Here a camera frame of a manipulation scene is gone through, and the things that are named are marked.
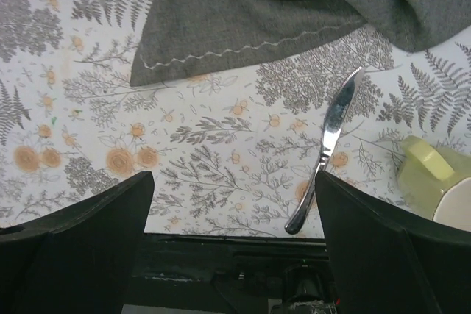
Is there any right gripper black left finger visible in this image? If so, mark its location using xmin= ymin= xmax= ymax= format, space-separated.
xmin=1 ymin=171 xmax=154 ymax=313

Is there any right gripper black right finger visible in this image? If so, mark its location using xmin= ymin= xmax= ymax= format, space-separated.
xmin=315 ymin=171 xmax=470 ymax=313

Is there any silver table knife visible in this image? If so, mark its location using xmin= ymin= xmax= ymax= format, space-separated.
xmin=284 ymin=67 xmax=365 ymax=235

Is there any grey cloth napkin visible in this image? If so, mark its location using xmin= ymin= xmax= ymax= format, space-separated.
xmin=130 ymin=0 xmax=470 ymax=87

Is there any light green mug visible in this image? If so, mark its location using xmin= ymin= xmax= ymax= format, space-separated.
xmin=397 ymin=135 xmax=470 ymax=232

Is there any floral patterned table mat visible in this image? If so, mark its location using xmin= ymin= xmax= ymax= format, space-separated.
xmin=1 ymin=0 xmax=470 ymax=237

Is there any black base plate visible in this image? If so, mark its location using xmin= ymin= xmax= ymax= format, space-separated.
xmin=124 ymin=233 xmax=340 ymax=313

